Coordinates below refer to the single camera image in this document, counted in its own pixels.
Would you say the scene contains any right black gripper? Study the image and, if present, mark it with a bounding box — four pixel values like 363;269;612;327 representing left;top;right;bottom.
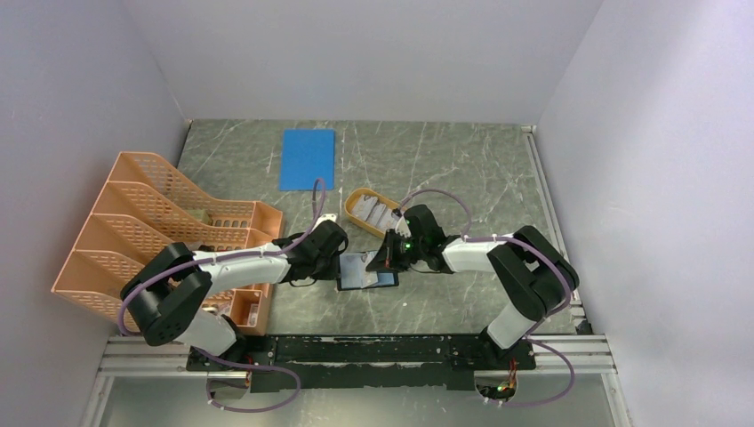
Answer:
366;228;426;273

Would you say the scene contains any blue flat mat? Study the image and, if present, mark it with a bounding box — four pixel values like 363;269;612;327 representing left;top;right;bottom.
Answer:
278;129;335;191

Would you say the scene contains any black card holder wallet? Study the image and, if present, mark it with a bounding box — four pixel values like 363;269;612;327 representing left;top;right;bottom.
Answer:
336;252;399;291

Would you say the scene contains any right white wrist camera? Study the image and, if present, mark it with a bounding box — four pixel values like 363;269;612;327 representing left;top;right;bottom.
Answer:
394;215;412;238

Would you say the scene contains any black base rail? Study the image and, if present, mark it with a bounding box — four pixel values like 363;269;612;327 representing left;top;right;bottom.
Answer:
223;334;536;393

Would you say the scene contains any orange mesh file rack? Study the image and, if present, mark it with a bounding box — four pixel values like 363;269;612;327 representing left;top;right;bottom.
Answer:
51;152;285;322

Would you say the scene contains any silver VIP card stack left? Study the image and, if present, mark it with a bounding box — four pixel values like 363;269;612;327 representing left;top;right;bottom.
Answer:
351;195;384;222

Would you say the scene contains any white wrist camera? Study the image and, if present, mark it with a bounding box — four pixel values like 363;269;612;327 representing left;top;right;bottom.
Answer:
317;213;338;224
394;215;412;238

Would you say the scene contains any yellow oval tray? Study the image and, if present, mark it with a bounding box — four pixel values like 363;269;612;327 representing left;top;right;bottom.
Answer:
344;188;399;238

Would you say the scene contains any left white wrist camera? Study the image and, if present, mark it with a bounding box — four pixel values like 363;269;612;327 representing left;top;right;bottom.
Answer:
317;213;338;224

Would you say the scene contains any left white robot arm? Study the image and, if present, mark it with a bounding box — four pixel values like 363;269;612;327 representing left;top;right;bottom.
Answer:
118;220;349;370

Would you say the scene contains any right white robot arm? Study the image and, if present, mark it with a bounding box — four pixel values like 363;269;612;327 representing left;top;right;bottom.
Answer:
365;205;579;368

